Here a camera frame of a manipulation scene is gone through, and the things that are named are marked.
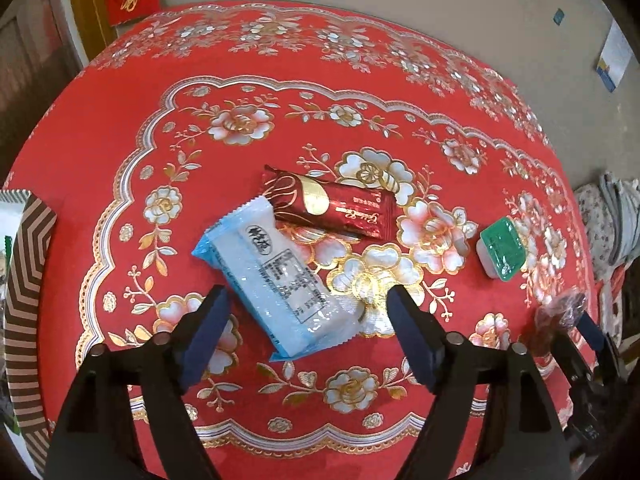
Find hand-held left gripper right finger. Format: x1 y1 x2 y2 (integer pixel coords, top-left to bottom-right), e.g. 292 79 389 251
387 284 571 480

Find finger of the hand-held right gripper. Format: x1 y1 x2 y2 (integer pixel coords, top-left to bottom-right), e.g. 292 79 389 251
574 313 624 387
549 331 597 397

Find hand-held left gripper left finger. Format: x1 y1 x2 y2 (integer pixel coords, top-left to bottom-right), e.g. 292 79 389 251
47 284 232 480

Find small dark clear packet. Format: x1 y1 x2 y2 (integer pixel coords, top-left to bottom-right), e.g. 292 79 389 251
532 290 588 356

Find blue white snack packet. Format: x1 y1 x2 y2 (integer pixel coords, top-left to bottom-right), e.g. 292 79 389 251
192 195 362 363

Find green jelly cup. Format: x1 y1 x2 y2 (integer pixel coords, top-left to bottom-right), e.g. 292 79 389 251
475 217 527 281

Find dark red wafer packet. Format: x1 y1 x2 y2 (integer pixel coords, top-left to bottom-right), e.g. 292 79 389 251
261 164 396 241

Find striped white cardboard box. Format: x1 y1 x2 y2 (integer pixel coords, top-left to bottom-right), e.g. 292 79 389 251
0 190 58 461

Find red white package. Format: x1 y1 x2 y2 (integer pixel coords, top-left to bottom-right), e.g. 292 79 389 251
597 265 627 346

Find white blue notice paper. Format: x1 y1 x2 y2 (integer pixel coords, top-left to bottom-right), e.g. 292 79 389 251
595 20 633 93

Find red floral tablecloth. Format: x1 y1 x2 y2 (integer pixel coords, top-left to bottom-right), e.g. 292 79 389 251
5 1 598 480

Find wooden door frame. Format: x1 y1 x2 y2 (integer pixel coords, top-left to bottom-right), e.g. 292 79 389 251
65 0 118 68

